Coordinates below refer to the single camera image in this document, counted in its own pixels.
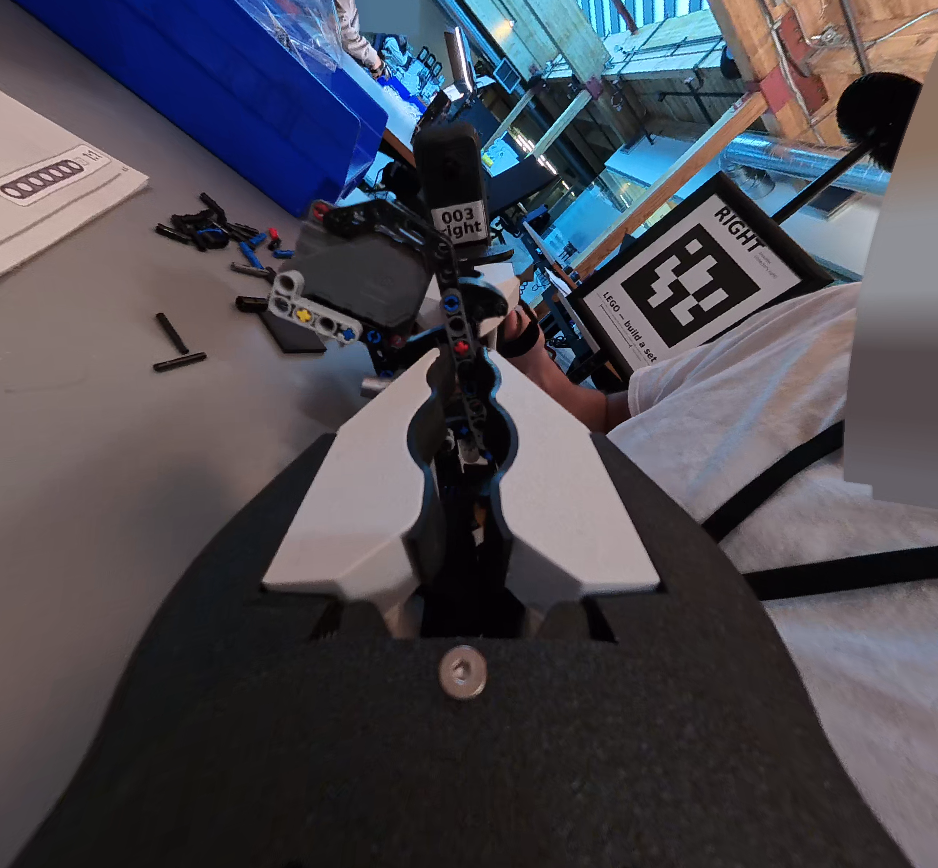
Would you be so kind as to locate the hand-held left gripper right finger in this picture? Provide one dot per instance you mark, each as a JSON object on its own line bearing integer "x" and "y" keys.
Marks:
{"x": 579, "y": 509}

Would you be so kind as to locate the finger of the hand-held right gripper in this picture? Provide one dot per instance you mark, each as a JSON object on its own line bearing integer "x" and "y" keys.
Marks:
{"x": 505, "y": 285}

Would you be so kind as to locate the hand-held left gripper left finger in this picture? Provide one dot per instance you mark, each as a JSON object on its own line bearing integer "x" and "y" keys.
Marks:
{"x": 337, "y": 501}

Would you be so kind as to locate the partly built lego truck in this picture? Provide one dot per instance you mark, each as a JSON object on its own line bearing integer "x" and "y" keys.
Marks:
{"x": 366, "y": 274}

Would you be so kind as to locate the person's right forearm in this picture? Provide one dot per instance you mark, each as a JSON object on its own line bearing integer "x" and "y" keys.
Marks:
{"x": 597, "y": 406}

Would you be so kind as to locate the long thin black lego axle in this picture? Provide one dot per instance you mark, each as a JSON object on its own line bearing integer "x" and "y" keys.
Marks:
{"x": 179, "y": 362}

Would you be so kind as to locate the short black lego axle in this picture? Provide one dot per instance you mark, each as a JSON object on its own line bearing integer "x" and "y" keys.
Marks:
{"x": 168, "y": 333}

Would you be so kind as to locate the pile of small lego pieces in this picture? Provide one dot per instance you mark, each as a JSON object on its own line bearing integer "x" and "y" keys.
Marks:
{"x": 212, "y": 230}

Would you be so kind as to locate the person's right hand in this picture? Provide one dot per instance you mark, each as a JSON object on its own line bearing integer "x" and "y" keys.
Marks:
{"x": 546, "y": 370}

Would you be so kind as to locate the dark flat rectangular plate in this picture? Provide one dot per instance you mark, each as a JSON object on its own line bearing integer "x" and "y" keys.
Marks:
{"x": 293, "y": 337}

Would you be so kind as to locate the black framed marker board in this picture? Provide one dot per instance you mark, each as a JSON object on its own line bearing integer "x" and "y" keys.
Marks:
{"x": 696, "y": 282}

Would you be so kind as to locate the person's torso in white shirt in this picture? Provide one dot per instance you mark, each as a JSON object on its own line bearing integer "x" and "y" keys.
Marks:
{"x": 769, "y": 384}

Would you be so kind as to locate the large blue plastic bin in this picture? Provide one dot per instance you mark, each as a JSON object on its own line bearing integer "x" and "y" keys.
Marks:
{"x": 146, "y": 40}

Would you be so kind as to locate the open instruction booklet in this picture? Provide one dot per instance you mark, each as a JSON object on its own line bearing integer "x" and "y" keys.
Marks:
{"x": 51, "y": 208}

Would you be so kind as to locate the black ball-headed rod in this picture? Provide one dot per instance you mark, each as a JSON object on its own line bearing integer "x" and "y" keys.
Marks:
{"x": 876, "y": 113}

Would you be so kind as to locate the silver ventilation duct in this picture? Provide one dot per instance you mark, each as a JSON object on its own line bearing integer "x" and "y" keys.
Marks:
{"x": 769, "y": 157}

